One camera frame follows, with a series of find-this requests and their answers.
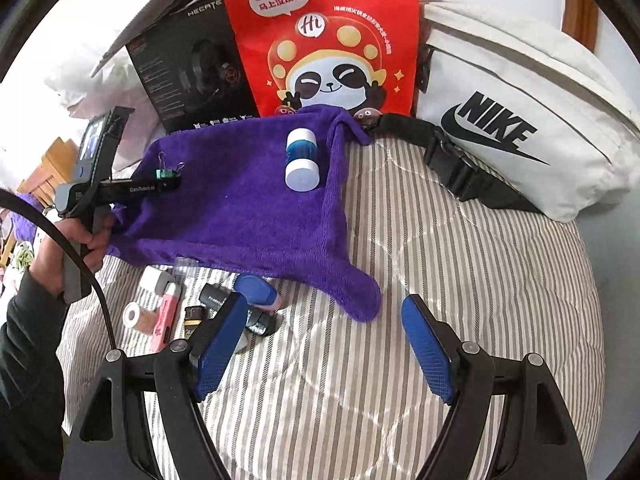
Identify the clear plastic cap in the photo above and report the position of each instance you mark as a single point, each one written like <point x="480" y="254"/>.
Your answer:
<point x="184" y="265"/>

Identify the wooden furniture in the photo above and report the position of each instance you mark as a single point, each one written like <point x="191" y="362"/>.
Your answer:
<point x="50" y="170"/>

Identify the white waist bag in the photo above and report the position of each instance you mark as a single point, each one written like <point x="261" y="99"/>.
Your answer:
<point x="525" y="70"/>

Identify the purple towel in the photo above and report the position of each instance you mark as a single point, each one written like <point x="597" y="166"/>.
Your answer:
<point x="240" y="200"/>

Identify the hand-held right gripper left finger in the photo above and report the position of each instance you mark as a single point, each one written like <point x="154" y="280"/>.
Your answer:
<point x="220" y="355"/>

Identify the person's left hand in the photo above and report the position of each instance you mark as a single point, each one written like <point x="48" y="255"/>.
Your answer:
<point x="47" y="260"/>

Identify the black and gold small box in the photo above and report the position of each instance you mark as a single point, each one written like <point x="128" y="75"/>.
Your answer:
<point x="194" y="316"/>

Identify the blue and pink small item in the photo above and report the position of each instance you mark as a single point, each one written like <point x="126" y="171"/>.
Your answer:
<point x="255" y="290"/>

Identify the striped quilt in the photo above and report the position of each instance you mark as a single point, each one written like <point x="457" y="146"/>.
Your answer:
<point x="350" y="410"/>

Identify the red panda box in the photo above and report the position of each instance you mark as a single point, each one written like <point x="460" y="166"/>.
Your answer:
<point x="350" y="10"/>

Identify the blue and white cylindrical container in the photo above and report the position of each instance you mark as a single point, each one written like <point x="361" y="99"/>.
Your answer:
<point x="302" y="160"/>

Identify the green binder clip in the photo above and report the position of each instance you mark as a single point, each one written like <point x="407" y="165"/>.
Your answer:
<point x="167" y="174"/>

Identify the white charger plug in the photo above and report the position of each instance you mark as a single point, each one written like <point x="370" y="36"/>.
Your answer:
<point x="152" y="280"/>

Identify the pink flashlight pen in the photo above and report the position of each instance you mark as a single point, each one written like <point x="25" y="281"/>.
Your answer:
<point x="165" y="317"/>

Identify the white plastic shopping bag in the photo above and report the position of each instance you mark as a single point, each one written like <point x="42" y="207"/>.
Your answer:
<point x="100" y="95"/>

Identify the white tape roll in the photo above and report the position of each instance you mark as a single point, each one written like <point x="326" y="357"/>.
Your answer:
<point x="135" y="316"/>

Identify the person's left forearm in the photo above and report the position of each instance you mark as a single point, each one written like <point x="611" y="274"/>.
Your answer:
<point x="25" y="385"/>

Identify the black cylindrical device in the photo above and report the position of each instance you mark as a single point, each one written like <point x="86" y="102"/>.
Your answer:
<point x="212" y="296"/>

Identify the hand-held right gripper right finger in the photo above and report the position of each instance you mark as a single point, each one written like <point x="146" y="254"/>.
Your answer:
<point x="430" y="350"/>

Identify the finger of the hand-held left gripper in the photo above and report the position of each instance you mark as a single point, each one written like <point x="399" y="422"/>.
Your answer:
<point x="167" y="188"/>

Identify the wooden frame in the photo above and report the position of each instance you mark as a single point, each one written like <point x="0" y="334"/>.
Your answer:
<point x="582" y="15"/>

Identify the black headphone box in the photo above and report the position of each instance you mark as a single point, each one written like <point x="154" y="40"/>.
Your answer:
<point x="170" y="75"/>

